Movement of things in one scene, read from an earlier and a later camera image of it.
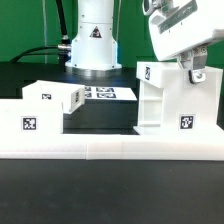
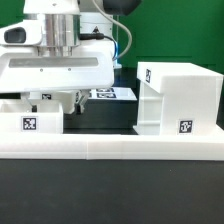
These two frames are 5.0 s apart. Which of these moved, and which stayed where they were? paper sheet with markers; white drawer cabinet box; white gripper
Moved: white gripper
Stayed: paper sheet with markers; white drawer cabinet box
